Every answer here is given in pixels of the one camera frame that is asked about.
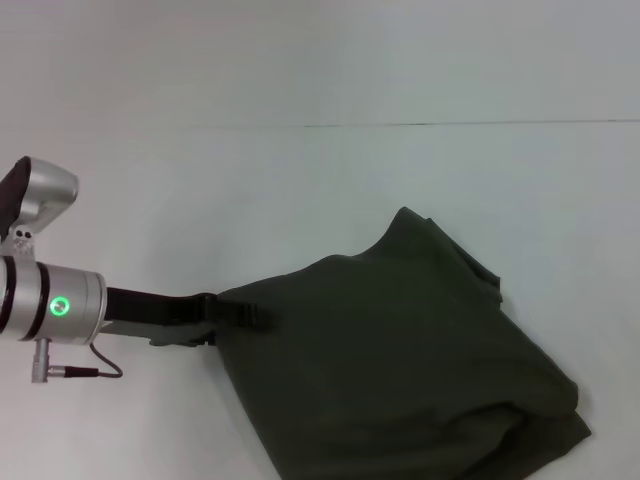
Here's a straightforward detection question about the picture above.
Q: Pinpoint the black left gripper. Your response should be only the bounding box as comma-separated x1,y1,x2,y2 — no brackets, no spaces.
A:
99,285,276,349

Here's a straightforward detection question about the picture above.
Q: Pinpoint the dark green FREE! t-shirt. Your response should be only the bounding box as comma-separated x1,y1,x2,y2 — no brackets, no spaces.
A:
212,205,594,480

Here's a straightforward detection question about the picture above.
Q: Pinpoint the dark left wrist cable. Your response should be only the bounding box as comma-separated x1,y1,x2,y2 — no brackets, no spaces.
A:
30,338,124,385

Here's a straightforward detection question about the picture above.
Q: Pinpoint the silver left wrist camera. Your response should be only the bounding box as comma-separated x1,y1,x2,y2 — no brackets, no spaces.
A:
0,155,80,259

